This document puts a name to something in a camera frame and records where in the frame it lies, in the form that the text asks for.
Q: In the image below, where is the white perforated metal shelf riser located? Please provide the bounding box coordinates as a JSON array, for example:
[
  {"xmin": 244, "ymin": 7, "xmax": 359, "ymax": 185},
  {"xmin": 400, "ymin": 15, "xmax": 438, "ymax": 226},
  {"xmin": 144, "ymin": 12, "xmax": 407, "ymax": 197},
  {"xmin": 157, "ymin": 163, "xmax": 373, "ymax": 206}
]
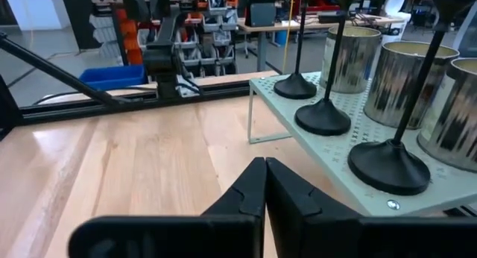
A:
[{"xmin": 247, "ymin": 70, "xmax": 477, "ymax": 217}]

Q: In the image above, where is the stack of orange bins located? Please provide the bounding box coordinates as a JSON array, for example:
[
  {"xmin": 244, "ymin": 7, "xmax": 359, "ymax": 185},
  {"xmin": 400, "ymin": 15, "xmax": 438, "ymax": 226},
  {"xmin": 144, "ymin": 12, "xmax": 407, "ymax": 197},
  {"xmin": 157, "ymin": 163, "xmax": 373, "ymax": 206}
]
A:
[{"xmin": 114, "ymin": 7, "xmax": 145, "ymax": 66}]

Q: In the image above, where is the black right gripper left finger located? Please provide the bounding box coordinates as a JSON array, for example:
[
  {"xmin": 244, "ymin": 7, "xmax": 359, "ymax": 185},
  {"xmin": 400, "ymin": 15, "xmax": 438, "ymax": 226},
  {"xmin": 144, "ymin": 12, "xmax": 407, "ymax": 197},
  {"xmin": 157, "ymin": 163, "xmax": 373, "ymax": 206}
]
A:
[{"xmin": 69, "ymin": 157, "xmax": 268, "ymax": 258}]

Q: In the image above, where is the black diagonal frame brace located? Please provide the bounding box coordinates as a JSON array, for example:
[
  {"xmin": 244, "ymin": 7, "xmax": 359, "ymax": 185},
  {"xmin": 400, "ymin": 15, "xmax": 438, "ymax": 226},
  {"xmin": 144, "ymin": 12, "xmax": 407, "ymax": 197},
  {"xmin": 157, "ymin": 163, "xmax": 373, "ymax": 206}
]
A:
[{"xmin": 0, "ymin": 32, "xmax": 124, "ymax": 108}]

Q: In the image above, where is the parts bin rack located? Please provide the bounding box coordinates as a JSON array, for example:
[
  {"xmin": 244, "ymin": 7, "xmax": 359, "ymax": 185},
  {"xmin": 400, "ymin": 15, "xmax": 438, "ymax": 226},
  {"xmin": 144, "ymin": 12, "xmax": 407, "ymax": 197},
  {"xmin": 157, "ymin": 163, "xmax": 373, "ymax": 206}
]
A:
[{"xmin": 87, "ymin": 0, "xmax": 239, "ymax": 77}]

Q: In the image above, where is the black frame rail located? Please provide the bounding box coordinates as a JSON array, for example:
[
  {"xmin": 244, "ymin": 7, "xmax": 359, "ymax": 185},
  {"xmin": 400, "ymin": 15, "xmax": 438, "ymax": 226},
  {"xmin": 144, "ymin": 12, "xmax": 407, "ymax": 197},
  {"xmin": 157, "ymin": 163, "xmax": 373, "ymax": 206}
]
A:
[{"xmin": 18, "ymin": 78, "xmax": 250, "ymax": 125}]

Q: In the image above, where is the yellow hanging cable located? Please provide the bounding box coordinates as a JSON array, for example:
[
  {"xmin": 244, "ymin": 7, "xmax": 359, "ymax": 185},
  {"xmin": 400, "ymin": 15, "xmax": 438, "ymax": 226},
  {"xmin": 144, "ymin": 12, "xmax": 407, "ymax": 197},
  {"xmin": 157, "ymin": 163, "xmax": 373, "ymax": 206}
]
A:
[{"xmin": 281, "ymin": 0, "xmax": 296, "ymax": 75}]

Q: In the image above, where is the metallic candle jar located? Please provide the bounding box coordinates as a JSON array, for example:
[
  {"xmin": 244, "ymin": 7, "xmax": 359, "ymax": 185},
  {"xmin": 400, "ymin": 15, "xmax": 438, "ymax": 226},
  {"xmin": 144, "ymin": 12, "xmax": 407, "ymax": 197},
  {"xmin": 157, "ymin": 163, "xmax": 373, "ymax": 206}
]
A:
[
  {"xmin": 364, "ymin": 40, "xmax": 460, "ymax": 130},
  {"xmin": 416, "ymin": 57, "xmax": 477, "ymax": 173},
  {"xmin": 319, "ymin": 25, "xmax": 383, "ymax": 94}
]

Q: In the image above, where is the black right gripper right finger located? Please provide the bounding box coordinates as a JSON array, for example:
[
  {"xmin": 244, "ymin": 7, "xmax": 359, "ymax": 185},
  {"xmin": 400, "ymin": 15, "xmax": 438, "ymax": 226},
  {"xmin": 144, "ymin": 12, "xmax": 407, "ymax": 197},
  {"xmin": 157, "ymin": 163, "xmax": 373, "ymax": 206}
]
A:
[{"xmin": 266, "ymin": 157, "xmax": 477, "ymax": 258}]

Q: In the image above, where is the black candlestick holder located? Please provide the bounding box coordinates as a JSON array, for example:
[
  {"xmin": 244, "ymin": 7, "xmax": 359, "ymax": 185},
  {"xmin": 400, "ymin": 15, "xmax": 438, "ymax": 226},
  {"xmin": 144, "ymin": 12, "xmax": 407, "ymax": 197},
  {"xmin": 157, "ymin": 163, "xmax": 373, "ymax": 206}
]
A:
[
  {"xmin": 294, "ymin": 0, "xmax": 362, "ymax": 136},
  {"xmin": 347, "ymin": 0, "xmax": 477, "ymax": 196},
  {"xmin": 274, "ymin": 0, "xmax": 318, "ymax": 101}
]

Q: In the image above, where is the blue plastic bin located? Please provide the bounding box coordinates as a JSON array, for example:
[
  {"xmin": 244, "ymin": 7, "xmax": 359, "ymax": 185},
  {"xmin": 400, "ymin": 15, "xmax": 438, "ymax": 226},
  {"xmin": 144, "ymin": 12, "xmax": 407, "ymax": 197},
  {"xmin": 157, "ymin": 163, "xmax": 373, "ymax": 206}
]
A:
[{"xmin": 78, "ymin": 64, "xmax": 147, "ymax": 92}]

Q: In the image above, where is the black vertical frame post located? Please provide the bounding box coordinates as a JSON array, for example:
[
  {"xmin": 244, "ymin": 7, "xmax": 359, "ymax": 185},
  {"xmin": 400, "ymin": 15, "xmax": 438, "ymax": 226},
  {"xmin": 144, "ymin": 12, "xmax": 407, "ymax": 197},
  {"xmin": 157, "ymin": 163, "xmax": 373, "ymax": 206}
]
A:
[{"xmin": 0, "ymin": 75, "xmax": 22, "ymax": 140}]

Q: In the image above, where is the white chair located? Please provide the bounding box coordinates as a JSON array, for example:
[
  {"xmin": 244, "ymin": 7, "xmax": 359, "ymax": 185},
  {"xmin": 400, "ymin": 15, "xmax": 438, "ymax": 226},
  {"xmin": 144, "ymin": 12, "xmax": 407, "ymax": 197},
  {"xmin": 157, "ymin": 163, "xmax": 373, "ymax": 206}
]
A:
[{"xmin": 382, "ymin": 0, "xmax": 411, "ymax": 43}]

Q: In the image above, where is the wooden background table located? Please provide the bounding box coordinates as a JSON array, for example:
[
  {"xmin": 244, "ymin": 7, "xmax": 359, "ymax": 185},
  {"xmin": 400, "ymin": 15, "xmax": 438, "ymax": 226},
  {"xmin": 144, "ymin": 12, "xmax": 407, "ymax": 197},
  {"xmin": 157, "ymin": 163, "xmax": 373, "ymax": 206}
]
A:
[{"xmin": 236, "ymin": 13, "xmax": 405, "ymax": 73}]

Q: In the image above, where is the dark grey monitor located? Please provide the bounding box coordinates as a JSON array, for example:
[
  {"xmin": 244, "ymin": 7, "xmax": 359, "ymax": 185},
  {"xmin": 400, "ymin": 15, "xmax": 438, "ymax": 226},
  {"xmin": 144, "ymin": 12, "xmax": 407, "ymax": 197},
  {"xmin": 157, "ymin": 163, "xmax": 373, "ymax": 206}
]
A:
[{"xmin": 244, "ymin": 0, "xmax": 277, "ymax": 28}]

